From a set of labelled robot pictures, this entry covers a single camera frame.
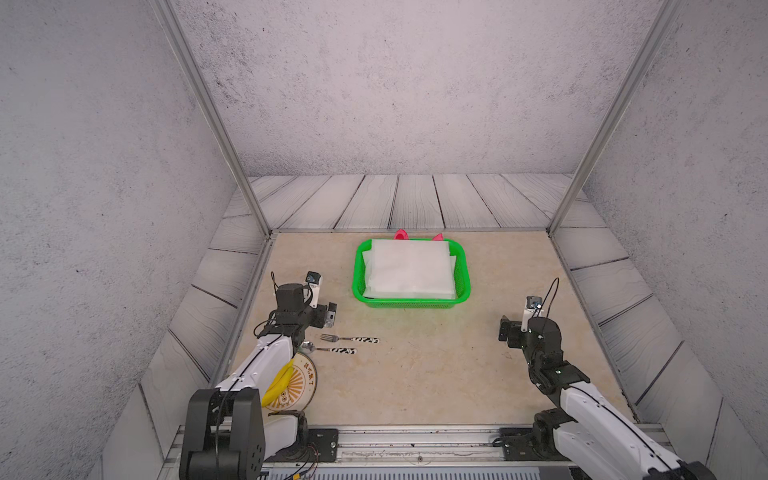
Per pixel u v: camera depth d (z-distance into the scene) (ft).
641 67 2.55
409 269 3.27
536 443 2.21
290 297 2.22
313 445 2.38
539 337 2.05
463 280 3.21
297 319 2.25
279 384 2.59
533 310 2.36
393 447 2.45
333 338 3.05
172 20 2.33
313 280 2.57
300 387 2.71
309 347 2.89
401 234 3.45
